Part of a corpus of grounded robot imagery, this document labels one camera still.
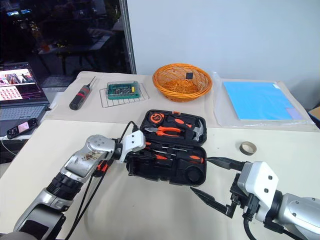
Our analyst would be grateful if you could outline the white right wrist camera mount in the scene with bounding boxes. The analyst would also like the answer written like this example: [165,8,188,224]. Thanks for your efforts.
[236,161,280,224]

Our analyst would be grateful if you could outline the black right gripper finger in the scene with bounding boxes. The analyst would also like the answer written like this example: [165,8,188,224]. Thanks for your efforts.
[206,156,247,172]
[189,186,235,219]

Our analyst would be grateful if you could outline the blue sheet stack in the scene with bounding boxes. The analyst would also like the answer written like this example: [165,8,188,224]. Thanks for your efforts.
[222,80,307,123]

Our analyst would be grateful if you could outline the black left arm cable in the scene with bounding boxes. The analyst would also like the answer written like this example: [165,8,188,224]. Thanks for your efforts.
[66,120,138,240]

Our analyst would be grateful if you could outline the grey tape roll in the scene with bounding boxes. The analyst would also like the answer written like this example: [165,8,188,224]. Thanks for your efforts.
[237,141,258,156]

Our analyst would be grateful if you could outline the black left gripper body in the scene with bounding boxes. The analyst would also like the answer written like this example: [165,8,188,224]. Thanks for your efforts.
[125,149,149,178]

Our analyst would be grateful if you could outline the black red long-tip screwdriver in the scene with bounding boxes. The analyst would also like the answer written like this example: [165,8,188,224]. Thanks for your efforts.
[68,75,97,111]

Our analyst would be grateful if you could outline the small orange black screwdriver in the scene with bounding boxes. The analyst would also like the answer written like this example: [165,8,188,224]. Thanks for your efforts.
[150,152,168,163]

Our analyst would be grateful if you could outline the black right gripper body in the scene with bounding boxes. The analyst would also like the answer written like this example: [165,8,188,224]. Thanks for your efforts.
[226,172,251,221]

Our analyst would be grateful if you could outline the green screwdriver bit box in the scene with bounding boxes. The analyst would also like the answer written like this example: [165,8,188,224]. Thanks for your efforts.
[105,80,141,99]

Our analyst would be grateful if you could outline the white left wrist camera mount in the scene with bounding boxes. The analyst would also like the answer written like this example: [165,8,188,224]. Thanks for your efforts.
[118,130,147,164]

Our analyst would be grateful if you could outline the orange black tape measure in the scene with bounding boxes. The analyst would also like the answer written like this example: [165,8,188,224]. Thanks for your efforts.
[147,112,166,126]

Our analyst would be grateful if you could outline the thin white cable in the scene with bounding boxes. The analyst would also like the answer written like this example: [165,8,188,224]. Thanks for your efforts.
[0,138,16,156]

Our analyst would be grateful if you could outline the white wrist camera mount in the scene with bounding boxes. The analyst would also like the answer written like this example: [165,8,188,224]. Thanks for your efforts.
[236,161,280,224]
[118,130,147,164]

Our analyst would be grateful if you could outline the black smartphone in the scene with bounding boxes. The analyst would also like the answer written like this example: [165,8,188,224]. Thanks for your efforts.
[5,118,39,140]

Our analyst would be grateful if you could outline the open laptop computer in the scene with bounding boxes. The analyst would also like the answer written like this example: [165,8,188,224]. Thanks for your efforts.
[0,61,51,123]

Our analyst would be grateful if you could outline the orange handled pliers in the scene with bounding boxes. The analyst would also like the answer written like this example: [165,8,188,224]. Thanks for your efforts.
[144,125,185,139]

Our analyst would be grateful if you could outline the cream table cloth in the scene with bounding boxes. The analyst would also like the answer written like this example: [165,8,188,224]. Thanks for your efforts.
[45,70,320,134]

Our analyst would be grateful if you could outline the white window frame post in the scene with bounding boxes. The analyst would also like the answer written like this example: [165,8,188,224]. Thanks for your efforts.
[121,0,138,75]

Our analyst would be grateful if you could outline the brown cardboard box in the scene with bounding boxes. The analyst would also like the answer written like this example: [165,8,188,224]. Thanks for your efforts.
[309,105,320,131]

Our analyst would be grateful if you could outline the black plastic tool case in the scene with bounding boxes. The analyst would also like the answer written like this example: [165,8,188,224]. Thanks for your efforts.
[126,109,209,188]

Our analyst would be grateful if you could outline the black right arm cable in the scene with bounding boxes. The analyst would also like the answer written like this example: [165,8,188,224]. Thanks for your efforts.
[241,214,260,240]

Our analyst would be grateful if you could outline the orange wicker basket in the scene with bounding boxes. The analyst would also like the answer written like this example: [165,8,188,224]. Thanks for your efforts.
[152,63,214,102]

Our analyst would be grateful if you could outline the blue sheet in plastic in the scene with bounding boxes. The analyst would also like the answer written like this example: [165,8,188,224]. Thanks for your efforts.
[211,70,316,129]

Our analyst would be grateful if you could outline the thin precision screwdriver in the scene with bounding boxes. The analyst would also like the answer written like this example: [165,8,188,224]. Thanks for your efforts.
[149,144,191,153]

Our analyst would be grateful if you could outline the green box on wire rack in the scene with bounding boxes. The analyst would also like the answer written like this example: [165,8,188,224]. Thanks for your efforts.
[99,81,151,109]

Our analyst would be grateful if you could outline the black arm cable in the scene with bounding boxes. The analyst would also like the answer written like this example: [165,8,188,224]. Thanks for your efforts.
[66,120,138,240]
[241,214,260,240]

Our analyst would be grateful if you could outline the large orange black screwdriver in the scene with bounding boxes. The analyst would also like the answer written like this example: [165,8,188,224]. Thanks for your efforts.
[174,152,208,165]

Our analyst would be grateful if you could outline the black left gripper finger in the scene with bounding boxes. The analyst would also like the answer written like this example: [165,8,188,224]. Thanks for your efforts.
[140,147,161,161]
[133,164,159,179]

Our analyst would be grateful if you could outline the claw hammer orange grip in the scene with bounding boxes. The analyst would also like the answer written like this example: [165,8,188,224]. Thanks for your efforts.
[165,114,206,143]

